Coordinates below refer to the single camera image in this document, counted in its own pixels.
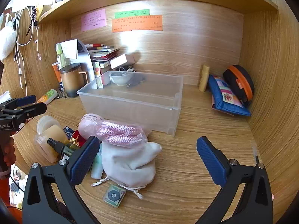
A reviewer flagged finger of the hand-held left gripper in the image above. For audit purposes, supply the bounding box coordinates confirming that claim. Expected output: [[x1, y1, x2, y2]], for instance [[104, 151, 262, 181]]
[[10, 103, 47, 125], [0, 95, 37, 112]]

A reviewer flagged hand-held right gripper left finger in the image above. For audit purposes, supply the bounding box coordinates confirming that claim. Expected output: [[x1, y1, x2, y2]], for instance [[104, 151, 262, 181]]
[[22, 136, 103, 224]]

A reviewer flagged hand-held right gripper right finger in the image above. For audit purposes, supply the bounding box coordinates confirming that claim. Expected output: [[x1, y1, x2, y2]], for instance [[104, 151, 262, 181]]
[[196, 136, 274, 224]]

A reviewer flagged white round container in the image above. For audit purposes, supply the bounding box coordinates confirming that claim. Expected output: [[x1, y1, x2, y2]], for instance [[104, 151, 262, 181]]
[[37, 115, 61, 134]]

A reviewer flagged dark green spray bottle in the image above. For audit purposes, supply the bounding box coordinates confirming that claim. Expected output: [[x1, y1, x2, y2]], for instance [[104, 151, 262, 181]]
[[47, 138, 82, 161]]

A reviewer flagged red pouch with gold charm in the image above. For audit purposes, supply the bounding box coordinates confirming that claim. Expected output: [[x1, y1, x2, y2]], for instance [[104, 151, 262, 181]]
[[68, 129, 86, 147]]

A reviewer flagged cream clear jar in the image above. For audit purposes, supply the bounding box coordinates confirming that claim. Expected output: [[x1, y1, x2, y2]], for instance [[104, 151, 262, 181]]
[[34, 125, 69, 164]]

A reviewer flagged pink round fan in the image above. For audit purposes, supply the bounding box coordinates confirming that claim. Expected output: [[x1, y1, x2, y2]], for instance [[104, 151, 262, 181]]
[[78, 113, 108, 139]]

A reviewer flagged white drawstring pouch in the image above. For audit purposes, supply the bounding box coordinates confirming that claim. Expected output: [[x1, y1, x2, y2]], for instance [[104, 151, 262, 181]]
[[92, 141, 163, 200]]

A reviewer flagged pink rope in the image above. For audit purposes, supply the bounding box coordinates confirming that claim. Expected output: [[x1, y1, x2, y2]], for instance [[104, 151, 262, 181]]
[[96, 119, 152, 148]]

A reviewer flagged clear plastic storage box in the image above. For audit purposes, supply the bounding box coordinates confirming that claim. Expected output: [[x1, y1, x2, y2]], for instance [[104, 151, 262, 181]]
[[77, 71, 184, 137]]

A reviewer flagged wooden desktop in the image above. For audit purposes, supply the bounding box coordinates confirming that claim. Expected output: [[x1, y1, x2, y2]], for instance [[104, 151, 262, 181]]
[[14, 70, 264, 224]]

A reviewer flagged person's left hand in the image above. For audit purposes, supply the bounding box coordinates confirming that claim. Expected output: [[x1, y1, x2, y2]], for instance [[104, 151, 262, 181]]
[[3, 136, 15, 168]]

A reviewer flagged mint green tube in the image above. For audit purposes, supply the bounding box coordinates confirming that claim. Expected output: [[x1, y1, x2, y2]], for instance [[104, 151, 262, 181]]
[[91, 143, 104, 180]]

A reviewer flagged small blue packet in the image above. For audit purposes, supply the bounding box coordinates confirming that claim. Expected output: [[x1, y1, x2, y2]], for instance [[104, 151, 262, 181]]
[[63, 126, 75, 138]]

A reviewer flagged green flower square tile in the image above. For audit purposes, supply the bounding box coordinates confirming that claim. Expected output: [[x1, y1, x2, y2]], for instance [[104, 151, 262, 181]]
[[103, 183, 127, 208]]

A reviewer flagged brown mug with lid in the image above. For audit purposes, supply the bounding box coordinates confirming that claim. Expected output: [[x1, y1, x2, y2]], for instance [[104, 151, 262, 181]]
[[59, 63, 89, 98]]

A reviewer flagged light green bottle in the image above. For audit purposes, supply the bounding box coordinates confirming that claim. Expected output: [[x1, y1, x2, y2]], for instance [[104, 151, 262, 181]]
[[56, 43, 67, 68]]

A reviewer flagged white fluffy item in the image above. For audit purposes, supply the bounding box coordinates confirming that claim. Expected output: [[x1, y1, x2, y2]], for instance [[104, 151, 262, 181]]
[[0, 14, 17, 61]]

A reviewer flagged blue pencil case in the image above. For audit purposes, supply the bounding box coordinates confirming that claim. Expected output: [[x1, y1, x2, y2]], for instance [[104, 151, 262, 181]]
[[208, 75, 251, 116]]

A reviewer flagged white paper sheet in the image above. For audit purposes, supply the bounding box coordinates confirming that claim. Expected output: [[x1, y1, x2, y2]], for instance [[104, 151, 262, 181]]
[[61, 39, 78, 60]]

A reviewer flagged white metal bookend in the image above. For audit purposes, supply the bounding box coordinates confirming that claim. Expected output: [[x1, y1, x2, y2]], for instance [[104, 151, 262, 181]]
[[77, 39, 96, 80]]

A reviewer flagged fruit print carton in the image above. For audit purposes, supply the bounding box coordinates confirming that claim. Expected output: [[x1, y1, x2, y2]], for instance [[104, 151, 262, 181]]
[[92, 61, 102, 78]]

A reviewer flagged beige sponge block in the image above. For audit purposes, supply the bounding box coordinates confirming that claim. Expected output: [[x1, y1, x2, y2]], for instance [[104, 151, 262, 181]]
[[198, 64, 211, 91]]

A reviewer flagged stack of books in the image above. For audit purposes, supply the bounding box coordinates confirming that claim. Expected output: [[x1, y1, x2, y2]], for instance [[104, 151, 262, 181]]
[[85, 43, 121, 69]]

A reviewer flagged white ceramic bowl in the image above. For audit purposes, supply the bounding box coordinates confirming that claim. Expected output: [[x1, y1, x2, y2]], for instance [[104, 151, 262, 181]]
[[109, 72, 133, 86]]

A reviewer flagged black orange zip case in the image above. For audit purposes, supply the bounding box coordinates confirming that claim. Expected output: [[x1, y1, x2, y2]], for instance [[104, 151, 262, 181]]
[[222, 65, 255, 108]]

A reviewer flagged dark grey small item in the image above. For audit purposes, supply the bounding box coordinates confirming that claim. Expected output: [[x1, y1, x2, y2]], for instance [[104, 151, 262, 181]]
[[126, 76, 146, 88]]

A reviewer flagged small white cardboard box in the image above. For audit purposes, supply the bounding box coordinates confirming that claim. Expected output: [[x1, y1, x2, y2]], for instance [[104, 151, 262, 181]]
[[110, 54, 136, 70]]

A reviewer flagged pink paper note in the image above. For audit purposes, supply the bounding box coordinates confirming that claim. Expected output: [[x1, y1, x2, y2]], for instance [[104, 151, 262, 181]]
[[81, 9, 107, 31]]

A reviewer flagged orange paper note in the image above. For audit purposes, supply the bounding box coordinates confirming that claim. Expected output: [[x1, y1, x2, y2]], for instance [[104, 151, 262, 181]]
[[112, 15, 163, 32]]

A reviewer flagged green paper note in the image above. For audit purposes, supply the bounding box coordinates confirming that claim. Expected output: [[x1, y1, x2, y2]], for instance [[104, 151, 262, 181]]
[[114, 9, 150, 19]]

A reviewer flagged white charging cable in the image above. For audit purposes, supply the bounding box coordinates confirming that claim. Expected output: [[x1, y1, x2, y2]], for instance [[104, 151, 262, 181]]
[[14, 6, 34, 89], [35, 26, 42, 61]]

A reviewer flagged black chain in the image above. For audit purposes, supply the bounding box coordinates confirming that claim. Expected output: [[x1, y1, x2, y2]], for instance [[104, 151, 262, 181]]
[[26, 6, 38, 36]]

